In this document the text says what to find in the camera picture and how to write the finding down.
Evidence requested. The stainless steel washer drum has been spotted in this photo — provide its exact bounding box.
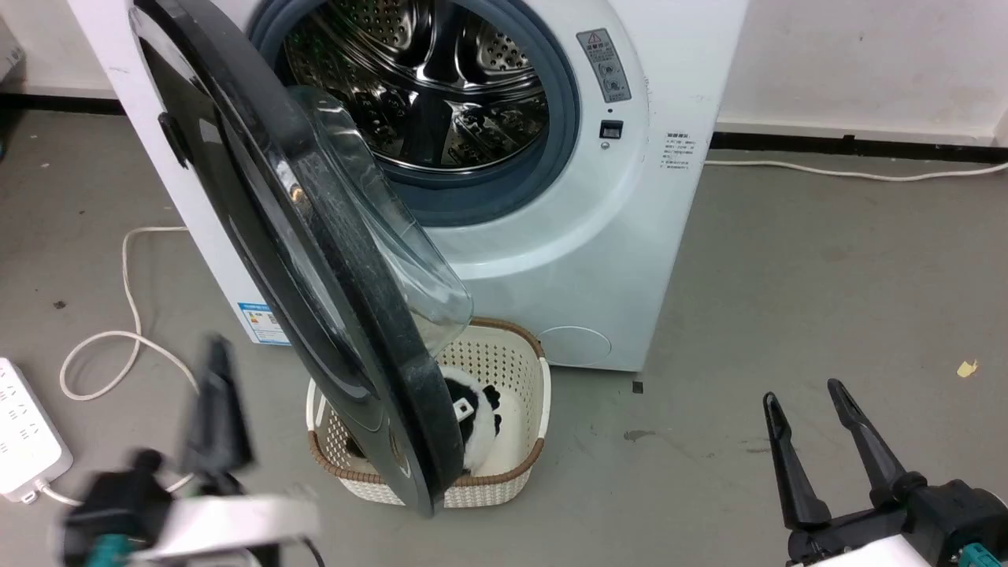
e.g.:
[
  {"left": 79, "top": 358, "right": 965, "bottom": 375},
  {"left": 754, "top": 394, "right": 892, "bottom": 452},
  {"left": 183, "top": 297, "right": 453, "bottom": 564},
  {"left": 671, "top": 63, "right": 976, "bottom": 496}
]
[{"left": 280, "top": 0, "right": 550, "bottom": 170}]

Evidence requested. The white power strip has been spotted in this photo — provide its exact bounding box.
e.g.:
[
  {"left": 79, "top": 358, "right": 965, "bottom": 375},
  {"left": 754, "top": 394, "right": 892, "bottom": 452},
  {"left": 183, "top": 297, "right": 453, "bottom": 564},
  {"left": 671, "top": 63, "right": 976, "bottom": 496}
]
[{"left": 0, "top": 358, "right": 73, "bottom": 503}]

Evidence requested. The grey warning sticker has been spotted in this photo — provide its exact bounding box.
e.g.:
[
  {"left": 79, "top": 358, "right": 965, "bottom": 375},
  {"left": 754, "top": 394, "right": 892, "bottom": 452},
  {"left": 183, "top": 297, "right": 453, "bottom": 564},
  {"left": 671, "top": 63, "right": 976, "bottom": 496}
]
[{"left": 576, "top": 29, "right": 632, "bottom": 103}]

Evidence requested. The grey rubber door gasket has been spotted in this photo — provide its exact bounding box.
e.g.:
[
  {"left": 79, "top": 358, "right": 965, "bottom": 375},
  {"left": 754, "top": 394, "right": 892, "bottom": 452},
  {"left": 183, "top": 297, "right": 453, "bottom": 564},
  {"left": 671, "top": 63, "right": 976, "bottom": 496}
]
[{"left": 248, "top": 0, "right": 582, "bottom": 228}]

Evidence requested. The white cable along wall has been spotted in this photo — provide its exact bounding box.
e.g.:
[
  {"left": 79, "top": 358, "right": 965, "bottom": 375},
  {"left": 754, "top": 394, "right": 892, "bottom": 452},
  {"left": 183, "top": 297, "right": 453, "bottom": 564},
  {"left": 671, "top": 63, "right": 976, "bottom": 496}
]
[{"left": 703, "top": 160, "right": 1008, "bottom": 183}]

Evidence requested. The white power strip cable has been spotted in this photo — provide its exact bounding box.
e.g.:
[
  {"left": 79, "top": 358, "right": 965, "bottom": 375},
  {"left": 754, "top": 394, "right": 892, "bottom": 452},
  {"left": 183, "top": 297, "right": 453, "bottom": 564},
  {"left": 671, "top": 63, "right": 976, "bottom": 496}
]
[{"left": 39, "top": 227, "right": 199, "bottom": 506}]

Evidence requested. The blue energy label sticker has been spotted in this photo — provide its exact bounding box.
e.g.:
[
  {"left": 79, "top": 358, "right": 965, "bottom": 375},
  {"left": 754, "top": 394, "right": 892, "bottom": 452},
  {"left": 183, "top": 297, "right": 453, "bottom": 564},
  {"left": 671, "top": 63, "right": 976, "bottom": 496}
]
[{"left": 238, "top": 303, "right": 291, "bottom": 346}]

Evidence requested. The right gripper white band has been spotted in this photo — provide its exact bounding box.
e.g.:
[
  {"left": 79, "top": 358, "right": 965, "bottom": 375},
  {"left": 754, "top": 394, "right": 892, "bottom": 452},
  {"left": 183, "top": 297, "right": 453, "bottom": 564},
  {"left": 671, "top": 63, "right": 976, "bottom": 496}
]
[{"left": 762, "top": 378, "right": 936, "bottom": 567}]

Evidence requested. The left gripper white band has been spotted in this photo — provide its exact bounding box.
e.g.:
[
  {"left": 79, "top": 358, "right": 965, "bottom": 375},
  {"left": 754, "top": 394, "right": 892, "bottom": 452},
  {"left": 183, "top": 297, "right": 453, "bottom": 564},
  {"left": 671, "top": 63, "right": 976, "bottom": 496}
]
[{"left": 134, "top": 335, "right": 321, "bottom": 567}]

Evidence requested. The black round washing machine door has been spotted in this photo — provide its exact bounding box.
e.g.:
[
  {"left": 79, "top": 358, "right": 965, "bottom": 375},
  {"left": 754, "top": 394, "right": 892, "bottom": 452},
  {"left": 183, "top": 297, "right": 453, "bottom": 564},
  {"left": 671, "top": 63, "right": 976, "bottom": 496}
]
[{"left": 128, "top": 0, "right": 473, "bottom": 518}]

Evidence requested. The white perforated laundry basket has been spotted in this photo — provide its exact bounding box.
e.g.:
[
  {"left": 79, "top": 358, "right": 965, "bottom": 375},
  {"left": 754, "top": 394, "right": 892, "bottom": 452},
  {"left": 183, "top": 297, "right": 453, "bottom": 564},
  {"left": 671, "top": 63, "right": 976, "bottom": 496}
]
[{"left": 306, "top": 317, "right": 552, "bottom": 509}]

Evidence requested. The black and white plush toy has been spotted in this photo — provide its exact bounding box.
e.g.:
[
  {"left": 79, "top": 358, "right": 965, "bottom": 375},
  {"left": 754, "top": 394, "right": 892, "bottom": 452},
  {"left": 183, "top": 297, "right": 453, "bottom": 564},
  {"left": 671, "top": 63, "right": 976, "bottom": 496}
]
[{"left": 346, "top": 366, "right": 505, "bottom": 477}]

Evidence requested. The white front-load washing machine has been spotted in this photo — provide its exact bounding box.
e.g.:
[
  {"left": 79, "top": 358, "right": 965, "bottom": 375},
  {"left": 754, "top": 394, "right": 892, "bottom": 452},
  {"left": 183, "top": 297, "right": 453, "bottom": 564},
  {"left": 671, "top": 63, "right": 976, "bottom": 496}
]
[{"left": 67, "top": 0, "right": 749, "bottom": 372}]

